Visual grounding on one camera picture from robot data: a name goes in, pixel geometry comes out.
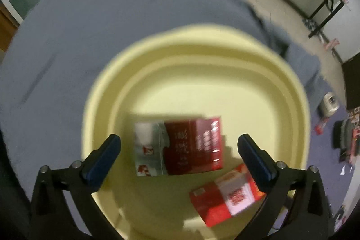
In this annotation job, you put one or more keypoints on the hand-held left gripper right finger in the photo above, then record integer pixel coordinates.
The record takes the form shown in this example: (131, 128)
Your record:
(259, 165)

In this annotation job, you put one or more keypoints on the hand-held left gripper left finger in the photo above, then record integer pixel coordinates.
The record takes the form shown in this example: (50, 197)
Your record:
(103, 159)

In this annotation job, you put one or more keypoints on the red and white cigarette pack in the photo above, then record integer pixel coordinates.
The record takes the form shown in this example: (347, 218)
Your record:
(222, 202)

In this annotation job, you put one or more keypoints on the dark red and silver box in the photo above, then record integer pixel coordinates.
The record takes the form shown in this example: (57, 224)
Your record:
(182, 145)

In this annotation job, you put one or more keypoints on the pale yellow plastic basin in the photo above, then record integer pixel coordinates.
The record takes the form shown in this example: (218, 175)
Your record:
(197, 74)

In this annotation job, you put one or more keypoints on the small white grey appliance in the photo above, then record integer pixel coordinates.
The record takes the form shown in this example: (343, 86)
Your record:
(329, 105)

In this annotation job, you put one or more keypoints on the pile of colourful packets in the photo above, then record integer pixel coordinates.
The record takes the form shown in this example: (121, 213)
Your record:
(347, 136)

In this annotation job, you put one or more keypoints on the grey-blue blanket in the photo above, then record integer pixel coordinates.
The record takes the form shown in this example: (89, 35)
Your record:
(84, 32)

